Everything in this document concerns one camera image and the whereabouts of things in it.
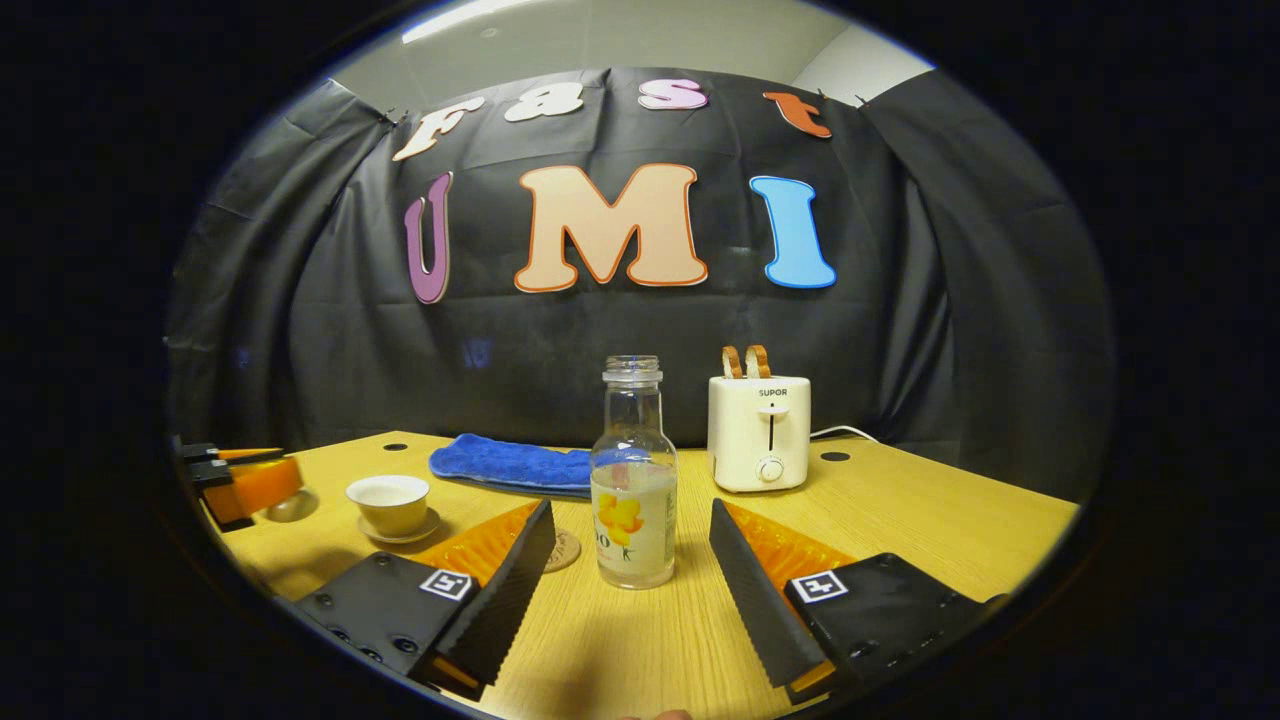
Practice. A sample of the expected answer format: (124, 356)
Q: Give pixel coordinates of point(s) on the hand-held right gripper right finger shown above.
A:
(755, 590)

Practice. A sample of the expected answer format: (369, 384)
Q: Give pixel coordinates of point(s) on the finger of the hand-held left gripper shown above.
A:
(255, 490)
(240, 456)

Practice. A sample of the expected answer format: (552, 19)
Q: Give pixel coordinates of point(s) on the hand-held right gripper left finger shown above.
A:
(512, 585)

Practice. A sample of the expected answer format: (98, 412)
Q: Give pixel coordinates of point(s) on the cream teacup lid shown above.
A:
(292, 506)

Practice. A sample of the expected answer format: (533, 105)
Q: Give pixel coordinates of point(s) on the round wooden coaster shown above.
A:
(566, 550)

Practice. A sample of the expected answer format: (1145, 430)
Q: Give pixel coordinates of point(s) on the cream ceramic teacup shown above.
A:
(390, 505)

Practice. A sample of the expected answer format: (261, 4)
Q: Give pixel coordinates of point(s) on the clear glass water bottle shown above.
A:
(633, 520)

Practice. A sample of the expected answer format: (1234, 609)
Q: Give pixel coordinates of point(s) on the cream ceramic saucer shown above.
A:
(425, 530)

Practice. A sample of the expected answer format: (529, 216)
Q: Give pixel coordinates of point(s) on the blue folded towel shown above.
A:
(500, 462)

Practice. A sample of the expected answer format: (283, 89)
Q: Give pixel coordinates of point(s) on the cream white toaster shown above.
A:
(758, 430)

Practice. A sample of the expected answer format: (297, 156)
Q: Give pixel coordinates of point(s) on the toast bread slice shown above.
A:
(732, 363)
(758, 361)

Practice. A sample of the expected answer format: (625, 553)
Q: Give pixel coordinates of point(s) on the black backdrop cloth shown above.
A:
(950, 300)

